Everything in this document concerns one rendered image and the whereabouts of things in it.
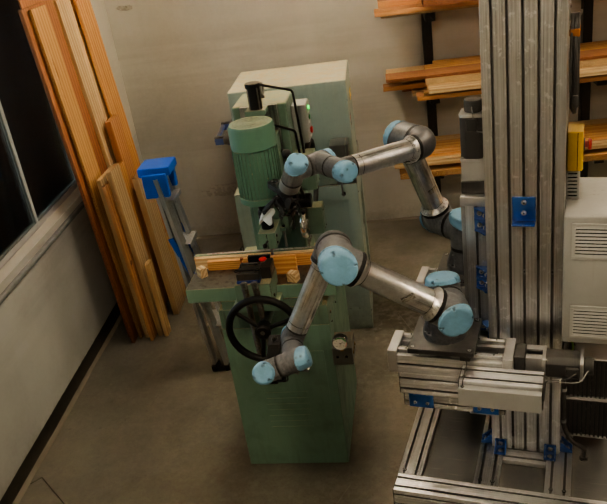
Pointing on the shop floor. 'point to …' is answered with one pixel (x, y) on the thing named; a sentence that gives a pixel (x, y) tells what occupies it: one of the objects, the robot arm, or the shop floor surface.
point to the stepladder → (182, 243)
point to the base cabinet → (298, 399)
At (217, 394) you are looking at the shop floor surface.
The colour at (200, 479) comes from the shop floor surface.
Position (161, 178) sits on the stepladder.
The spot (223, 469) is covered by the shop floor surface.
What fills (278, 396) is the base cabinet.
